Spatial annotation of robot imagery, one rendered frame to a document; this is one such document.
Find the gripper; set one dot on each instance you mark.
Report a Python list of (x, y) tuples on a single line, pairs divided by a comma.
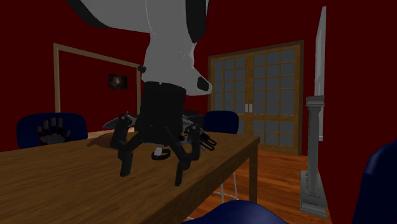
[(161, 111)]

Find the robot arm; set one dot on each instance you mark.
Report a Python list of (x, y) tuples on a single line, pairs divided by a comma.
[(167, 40)]

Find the black tool with loops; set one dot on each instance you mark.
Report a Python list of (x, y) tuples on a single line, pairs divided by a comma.
[(207, 142)]

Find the grey pointed model craft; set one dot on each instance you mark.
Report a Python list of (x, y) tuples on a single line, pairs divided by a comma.
[(113, 123)]

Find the dark blue chair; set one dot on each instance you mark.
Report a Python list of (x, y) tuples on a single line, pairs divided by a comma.
[(378, 186), (238, 214), (221, 121), (28, 130)]

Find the brown wooden table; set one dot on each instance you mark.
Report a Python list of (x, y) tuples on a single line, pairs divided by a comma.
[(62, 186)]

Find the black hand figure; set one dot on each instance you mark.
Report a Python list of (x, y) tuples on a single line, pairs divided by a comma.
[(53, 135)]

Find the wooden double door glass panes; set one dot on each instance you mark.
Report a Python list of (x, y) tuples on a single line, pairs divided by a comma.
[(248, 93)]

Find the grey column with pale blade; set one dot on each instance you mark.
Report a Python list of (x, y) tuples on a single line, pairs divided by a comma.
[(313, 155)]

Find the dark wall picture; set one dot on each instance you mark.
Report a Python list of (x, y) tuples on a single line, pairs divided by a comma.
[(118, 82)]

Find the pale wooden doorway frame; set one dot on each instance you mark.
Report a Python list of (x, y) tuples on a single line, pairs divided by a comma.
[(56, 80)]

